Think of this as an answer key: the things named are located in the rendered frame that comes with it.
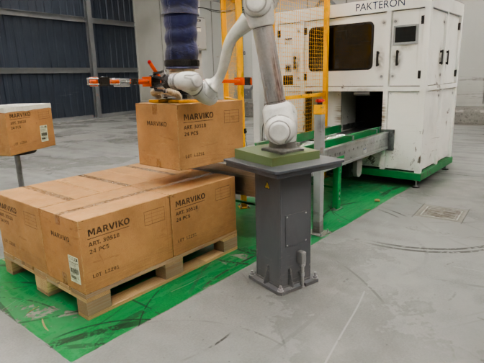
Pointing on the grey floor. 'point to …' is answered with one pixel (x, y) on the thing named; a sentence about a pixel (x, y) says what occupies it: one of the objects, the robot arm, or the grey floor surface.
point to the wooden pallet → (95, 299)
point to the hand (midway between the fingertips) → (150, 81)
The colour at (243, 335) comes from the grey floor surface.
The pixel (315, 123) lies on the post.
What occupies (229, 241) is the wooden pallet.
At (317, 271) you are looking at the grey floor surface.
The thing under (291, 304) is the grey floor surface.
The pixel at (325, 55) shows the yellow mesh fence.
